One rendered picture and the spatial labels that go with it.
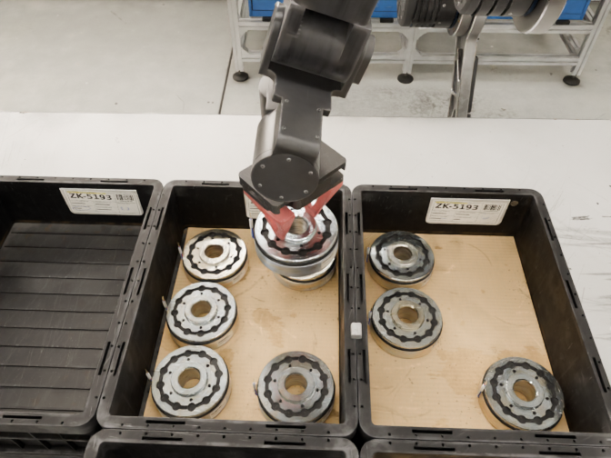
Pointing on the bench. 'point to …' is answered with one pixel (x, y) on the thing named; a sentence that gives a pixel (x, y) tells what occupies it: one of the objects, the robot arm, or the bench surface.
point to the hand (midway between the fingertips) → (295, 221)
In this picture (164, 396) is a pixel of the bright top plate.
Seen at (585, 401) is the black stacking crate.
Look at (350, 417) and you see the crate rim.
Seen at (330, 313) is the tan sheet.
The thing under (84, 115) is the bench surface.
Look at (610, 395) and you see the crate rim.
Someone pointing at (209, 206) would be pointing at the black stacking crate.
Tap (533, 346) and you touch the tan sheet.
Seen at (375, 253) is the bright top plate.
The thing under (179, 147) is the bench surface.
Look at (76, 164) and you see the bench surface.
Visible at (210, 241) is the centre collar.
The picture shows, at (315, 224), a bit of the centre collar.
